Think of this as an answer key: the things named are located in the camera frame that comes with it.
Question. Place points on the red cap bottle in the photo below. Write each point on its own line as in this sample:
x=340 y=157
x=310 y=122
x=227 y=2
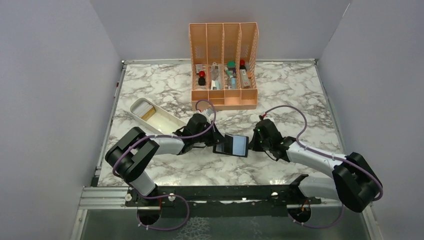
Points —
x=242 y=64

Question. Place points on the white plastic tray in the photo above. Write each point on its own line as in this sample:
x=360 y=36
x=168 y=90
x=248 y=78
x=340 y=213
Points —
x=161 y=123

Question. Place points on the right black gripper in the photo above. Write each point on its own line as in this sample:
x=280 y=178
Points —
x=253 y=144

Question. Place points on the red ball item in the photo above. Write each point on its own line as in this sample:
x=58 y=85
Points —
x=202 y=74

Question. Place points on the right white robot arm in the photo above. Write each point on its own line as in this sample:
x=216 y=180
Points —
x=348 y=178

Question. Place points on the grey stapler box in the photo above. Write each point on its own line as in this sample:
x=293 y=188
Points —
x=244 y=77

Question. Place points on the orange desk organizer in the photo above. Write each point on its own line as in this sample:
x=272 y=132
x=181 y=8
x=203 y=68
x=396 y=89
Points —
x=212 y=46

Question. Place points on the black round item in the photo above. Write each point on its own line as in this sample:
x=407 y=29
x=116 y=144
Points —
x=201 y=81

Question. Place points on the green cap item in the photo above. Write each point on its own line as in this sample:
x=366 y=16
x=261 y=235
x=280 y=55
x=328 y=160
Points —
x=231 y=64

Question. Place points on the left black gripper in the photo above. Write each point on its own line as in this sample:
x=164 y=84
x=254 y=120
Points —
x=216 y=136

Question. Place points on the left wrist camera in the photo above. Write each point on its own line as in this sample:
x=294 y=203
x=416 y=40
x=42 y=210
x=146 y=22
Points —
x=208 y=113

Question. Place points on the gold credit card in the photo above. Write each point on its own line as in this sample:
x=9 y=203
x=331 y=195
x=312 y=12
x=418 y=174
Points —
x=148 y=114

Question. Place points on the black leather card holder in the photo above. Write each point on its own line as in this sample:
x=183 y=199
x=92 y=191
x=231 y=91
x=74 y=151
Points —
x=234 y=145

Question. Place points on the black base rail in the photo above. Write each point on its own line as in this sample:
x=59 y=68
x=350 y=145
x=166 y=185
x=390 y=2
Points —
x=220 y=201

